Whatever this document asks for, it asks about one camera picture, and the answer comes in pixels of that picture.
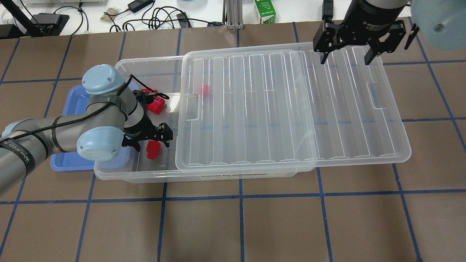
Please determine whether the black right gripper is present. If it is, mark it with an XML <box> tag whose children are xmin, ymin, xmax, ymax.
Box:
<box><xmin>313</xmin><ymin>0</ymin><xmax>406</xmax><ymax>65</ymax></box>

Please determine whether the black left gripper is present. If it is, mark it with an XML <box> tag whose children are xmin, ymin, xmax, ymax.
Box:
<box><xmin>121</xmin><ymin>116</ymin><xmax>173</xmax><ymax>152</ymax></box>

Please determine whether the clear plastic box lid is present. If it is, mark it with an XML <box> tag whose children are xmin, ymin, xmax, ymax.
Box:
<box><xmin>175</xmin><ymin>43</ymin><xmax>412</xmax><ymax>175</ymax></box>

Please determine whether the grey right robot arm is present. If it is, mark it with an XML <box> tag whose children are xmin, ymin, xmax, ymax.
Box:
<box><xmin>312</xmin><ymin>0</ymin><xmax>466</xmax><ymax>65</ymax></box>

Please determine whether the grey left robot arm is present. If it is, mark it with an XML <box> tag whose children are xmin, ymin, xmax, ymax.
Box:
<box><xmin>0</xmin><ymin>64</ymin><xmax>173</xmax><ymax>195</ymax></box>

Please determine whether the clear plastic storage box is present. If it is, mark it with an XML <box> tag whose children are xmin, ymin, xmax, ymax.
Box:
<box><xmin>94</xmin><ymin>53</ymin><xmax>317</xmax><ymax>183</ymax></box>

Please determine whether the red block in cluster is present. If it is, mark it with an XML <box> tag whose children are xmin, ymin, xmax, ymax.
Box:
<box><xmin>145</xmin><ymin>97</ymin><xmax>165</xmax><ymax>115</ymax></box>

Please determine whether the blue plastic tray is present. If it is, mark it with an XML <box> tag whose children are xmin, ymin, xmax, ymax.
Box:
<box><xmin>50</xmin><ymin>85</ymin><xmax>134</xmax><ymax>171</ymax></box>

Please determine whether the green white carton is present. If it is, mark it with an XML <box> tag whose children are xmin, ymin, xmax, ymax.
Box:
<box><xmin>253</xmin><ymin>0</ymin><xmax>277</xmax><ymax>24</ymax></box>

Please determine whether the black power adapter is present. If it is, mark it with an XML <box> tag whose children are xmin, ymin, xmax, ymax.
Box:
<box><xmin>127</xmin><ymin>0</ymin><xmax>155</xmax><ymax>13</ymax></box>

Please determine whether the black tangled cable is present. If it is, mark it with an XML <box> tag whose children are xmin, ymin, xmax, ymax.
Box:
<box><xmin>104</xmin><ymin>0</ymin><xmax>226</xmax><ymax>32</ymax></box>

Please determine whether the aluminium frame post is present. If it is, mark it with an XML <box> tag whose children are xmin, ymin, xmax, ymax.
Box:
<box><xmin>222</xmin><ymin>0</ymin><xmax>244</xmax><ymax>30</ymax></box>

